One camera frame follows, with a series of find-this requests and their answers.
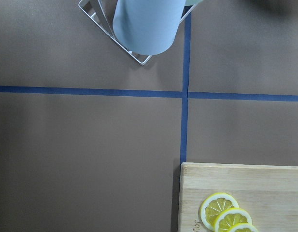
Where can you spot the light blue cup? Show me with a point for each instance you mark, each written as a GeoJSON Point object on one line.
{"type": "Point", "coordinates": [147, 27]}

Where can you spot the lemon slice far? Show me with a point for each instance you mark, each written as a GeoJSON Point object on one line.
{"type": "Point", "coordinates": [213, 206]}

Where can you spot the lemon slice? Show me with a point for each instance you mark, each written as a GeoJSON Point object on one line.
{"type": "Point", "coordinates": [213, 206]}
{"type": "Point", "coordinates": [243, 227]}
{"type": "Point", "coordinates": [229, 218]}

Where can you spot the mint green cup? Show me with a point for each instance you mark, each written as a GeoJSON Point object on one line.
{"type": "Point", "coordinates": [192, 2]}

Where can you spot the lemon slice middle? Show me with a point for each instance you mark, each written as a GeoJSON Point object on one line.
{"type": "Point", "coordinates": [229, 218]}

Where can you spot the lemon slice near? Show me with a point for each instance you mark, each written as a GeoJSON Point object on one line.
{"type": "Point", "coordinates": [243, 227]}

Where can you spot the wooden cutting board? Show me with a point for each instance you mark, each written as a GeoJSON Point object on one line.
{"type": "Point", "coordinates": [268, 193]}

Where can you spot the white wire cup rack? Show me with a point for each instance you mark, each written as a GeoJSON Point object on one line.
{"type": "Point", "coordinates": [101, 12]}

